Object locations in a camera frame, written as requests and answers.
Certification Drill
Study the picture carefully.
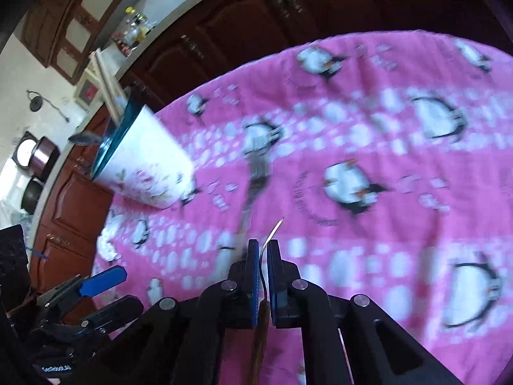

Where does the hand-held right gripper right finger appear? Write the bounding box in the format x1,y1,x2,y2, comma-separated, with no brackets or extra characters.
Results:
266,240,466,385

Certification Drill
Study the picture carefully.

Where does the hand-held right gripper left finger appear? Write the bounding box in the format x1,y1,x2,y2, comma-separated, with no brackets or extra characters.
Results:
86,238,260,385

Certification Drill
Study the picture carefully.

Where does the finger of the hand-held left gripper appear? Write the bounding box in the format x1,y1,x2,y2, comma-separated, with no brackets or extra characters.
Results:
36,295,145,339
38,265,128,307

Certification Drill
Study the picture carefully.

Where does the wooden handled metal utensil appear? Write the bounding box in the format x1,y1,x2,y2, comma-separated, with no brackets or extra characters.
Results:
250,217,286,385

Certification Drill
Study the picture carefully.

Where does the white cup blue inside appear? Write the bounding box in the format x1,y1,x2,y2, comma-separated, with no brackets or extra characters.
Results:
89,88,197,210

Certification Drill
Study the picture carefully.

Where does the black wok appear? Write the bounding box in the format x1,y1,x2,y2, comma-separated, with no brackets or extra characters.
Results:
20,178,46,215

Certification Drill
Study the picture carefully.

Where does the metal fork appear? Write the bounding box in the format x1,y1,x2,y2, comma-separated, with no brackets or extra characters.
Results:
236,144,276,257

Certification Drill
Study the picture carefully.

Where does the lidded cooking pot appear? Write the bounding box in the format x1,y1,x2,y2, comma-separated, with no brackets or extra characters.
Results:
14,130,61,177

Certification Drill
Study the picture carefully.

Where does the metal spoon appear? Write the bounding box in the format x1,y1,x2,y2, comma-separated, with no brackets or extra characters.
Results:
67,130,107,147

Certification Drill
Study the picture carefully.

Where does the pink penguin blanket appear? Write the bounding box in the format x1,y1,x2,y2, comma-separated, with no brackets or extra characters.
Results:
92,28,513,385

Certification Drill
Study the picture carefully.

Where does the white box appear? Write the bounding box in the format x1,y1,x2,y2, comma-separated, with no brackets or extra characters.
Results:
74,68,105,109

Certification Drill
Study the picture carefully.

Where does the light wooden chopstick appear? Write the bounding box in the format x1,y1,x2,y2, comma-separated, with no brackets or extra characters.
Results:
87,54,121,123
94,47,127,113

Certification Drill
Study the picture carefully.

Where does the red sauce bottle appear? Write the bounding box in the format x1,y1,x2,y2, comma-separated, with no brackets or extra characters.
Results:
112,34,131,55

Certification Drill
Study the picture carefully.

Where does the amber oil bottle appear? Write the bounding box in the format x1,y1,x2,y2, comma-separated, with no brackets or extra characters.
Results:
134,14,156,43

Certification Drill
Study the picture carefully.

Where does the yellow cap oil bottle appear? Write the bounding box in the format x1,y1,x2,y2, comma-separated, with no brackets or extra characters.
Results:
124,6,139,35

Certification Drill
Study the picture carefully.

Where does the dark wall hanging utensil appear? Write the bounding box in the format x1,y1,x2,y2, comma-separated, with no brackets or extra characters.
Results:
26,90,71,123

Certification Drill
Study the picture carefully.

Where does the glass door wall cabinet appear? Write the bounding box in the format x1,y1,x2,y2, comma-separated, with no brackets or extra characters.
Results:
20,0,125,85

